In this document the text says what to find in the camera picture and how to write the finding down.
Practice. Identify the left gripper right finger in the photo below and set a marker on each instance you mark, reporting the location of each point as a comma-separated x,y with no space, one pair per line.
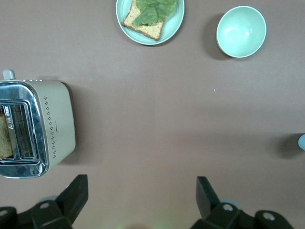
214,212

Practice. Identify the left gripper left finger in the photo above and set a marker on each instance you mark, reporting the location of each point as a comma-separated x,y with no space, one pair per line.
66,205

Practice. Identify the pale grey-blue plastic cup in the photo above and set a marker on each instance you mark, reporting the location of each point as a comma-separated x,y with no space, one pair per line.
302,142

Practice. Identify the dark brown toast slice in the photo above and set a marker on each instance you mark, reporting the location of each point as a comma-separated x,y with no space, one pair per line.
6,138

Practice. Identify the beige and chrome toaster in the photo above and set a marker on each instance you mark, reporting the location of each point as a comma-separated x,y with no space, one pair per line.
59,114

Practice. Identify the brown table cover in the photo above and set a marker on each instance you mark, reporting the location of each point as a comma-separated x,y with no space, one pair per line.
152,107

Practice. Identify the mint green bowl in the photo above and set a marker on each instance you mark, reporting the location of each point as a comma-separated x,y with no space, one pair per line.
240,31

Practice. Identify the mint green plate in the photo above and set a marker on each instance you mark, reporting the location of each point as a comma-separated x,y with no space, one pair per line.
171,26

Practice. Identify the brown bread slice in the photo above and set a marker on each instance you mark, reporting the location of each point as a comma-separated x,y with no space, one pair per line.
152,29

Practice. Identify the green lettuce leaf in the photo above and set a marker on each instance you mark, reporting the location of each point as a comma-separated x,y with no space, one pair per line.
155,9

